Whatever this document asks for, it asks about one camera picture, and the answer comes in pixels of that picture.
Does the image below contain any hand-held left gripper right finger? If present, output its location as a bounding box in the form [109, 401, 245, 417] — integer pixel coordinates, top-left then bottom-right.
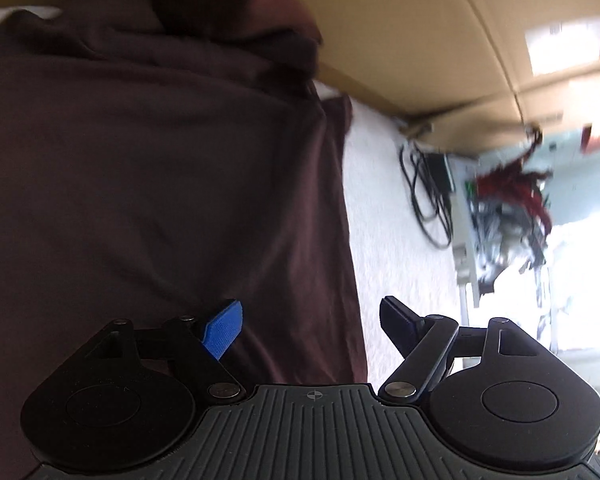
[378, 296, 543, 403]

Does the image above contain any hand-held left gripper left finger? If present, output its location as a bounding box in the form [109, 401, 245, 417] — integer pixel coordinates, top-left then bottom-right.
[82, 299, 248, 403]

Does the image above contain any maroon long-sleeved top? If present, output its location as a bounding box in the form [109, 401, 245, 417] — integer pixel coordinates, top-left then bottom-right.
[0, 0, 371, 480]

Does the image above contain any black charger adapter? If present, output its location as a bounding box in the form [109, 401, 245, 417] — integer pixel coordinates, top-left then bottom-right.
[427, 152, 456, 196]

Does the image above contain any large brown cardboard sheet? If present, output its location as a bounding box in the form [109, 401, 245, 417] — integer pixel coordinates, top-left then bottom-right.
[400, 105, 536, 158]
[0, 0, 600, 128]

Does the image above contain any white shipping label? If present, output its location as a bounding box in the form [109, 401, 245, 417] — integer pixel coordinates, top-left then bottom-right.
[524, 16, 600, 77]

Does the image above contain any black charger cable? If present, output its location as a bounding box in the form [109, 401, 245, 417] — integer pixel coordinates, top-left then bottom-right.
[399, 140, 456, 250]

